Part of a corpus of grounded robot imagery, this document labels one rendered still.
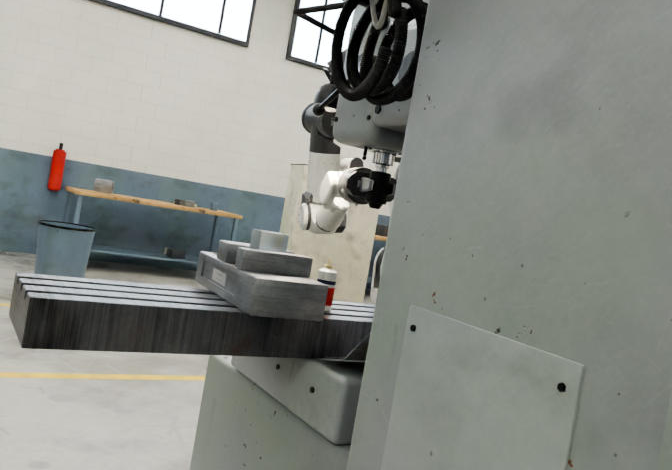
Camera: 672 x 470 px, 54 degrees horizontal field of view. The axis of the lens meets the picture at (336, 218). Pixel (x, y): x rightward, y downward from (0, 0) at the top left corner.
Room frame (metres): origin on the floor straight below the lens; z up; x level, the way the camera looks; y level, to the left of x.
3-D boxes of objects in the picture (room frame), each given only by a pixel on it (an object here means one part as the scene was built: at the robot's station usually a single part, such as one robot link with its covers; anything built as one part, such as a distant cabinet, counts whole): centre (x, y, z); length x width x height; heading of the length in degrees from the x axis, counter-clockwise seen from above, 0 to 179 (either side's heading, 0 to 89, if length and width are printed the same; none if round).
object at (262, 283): (1.37, 0.14, 1.01); 0.35 x 0.15 x 0.11; 29
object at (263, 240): (1.34, 0.12, 1.07); 0.06 x 0.05 x 0.06; 119
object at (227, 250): (1.39, 0.15, 1.04); 0.15 x 0.06 x 0.04; 119
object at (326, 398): (1.47, -0.08, 0.81); 0.50 x 0.35 x 0.12; 31
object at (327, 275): (1.40, 0.00, 1.01); 0.04 x 0.04 x 0.11
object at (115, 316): (1.44, -0.03, 0.91); 1.24 x 0.23 x 0.08; 121
